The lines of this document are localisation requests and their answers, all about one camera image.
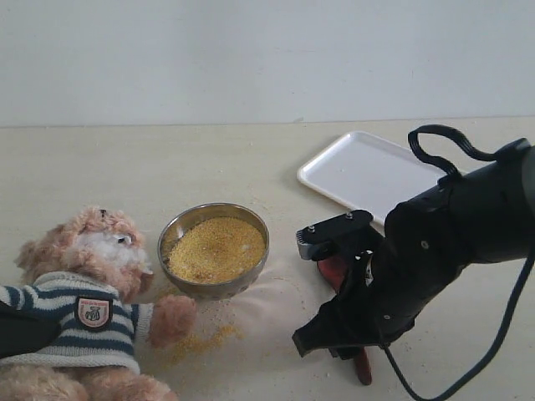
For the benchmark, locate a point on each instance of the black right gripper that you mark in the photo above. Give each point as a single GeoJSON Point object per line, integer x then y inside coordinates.
{"type": "Point", "coordinates": [421, 254]}

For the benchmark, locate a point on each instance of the yellow millet in bowl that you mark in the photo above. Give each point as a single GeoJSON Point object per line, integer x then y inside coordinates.
{"type": "Point", "coordinates": [217, 250]}

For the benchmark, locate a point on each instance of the spilled yellow millet pile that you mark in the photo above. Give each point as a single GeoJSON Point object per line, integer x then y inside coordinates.
{"type": "Point", "coordinates": [214, 327]}

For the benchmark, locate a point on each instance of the plush teddy bear striped sweater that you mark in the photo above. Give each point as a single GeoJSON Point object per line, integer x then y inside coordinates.
{"type": "Point", "coordinates": [85, 275]}

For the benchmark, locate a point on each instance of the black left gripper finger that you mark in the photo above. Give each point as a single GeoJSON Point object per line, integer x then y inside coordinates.
{"type": "Point", "coordinates": [22, 333]}

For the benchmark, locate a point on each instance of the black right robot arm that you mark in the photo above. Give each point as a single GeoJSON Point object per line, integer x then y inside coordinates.
{"type": "Point", "coordinates": [484, 217]}

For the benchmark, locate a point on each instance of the steel bowl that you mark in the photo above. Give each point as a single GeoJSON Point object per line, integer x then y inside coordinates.
{"type": "Point", "coordinates": [179, 225]}

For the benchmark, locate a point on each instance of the dark red wooden spoon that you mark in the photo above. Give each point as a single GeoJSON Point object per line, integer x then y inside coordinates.
{"type": "Point", "coordinates": [333, 271]}

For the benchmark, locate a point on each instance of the white rectangular plastic tray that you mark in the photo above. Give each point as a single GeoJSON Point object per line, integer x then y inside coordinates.
{"type": "Point", "coordinates": [361, 171]}

